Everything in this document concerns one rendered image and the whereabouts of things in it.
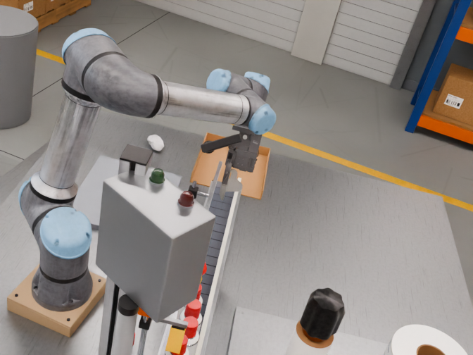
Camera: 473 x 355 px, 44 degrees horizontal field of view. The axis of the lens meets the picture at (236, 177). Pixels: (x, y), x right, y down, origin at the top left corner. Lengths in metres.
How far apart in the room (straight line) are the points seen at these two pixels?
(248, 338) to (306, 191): 0.81
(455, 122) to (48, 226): 3.88
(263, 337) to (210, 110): 0.60
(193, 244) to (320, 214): 1.23
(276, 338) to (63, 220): 0.62
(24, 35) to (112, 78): 2.34
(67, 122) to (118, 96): 0.20
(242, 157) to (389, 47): 3.95
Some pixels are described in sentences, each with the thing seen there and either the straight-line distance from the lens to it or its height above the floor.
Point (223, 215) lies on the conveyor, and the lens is 1.89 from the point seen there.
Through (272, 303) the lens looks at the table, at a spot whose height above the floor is 0.83.
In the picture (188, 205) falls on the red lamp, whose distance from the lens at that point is 0.92.
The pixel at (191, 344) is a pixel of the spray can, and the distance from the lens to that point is 1.30.
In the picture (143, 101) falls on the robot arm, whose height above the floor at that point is 1.45.
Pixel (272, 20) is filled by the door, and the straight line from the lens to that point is 5.61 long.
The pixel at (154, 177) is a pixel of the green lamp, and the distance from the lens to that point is 0.95.
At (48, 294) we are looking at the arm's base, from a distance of 1.53.
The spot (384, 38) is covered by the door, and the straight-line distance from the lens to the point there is 5.46.
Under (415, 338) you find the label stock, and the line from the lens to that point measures 1.53.
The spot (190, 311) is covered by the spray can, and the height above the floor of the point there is 1.08.
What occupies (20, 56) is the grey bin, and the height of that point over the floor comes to 0.48.
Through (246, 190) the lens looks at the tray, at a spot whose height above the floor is 0.83.
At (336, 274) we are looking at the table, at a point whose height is 0.83.
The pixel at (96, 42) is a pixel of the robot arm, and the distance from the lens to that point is 1.32.
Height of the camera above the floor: 2.05
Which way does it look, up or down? 34 degrees down
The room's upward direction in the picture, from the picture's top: 14 degrees clockwise
